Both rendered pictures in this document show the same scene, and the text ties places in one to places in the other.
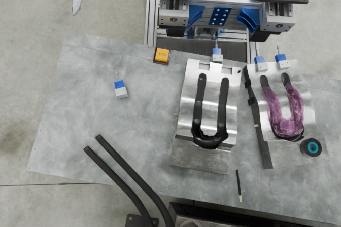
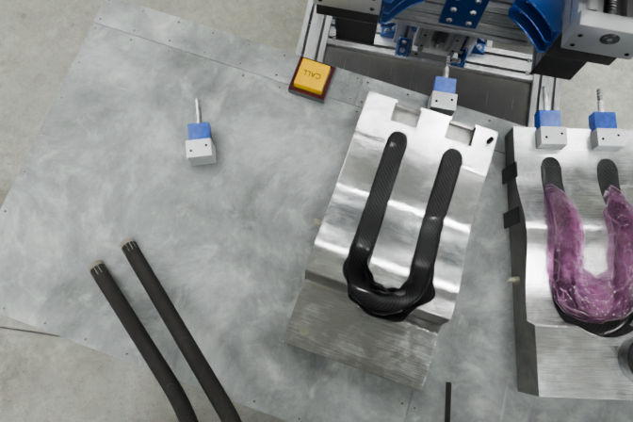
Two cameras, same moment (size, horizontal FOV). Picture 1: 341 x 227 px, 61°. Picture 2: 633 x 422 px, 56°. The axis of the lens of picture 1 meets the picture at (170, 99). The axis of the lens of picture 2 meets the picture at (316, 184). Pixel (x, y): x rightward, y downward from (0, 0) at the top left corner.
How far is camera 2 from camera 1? 0.24 m
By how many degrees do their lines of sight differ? 6
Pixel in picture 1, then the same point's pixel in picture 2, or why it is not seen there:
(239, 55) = (511, 109)
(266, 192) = not seen: outside the picture
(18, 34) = (39, 3)
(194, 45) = (408, 73)
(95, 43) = (165, 30)
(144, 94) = (255, 163)
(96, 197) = (139, 380)
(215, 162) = (395, 355)
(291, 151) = (593, 360)
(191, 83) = (367, 152)
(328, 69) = not seen: outside the picture
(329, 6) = not seen: outside the picture
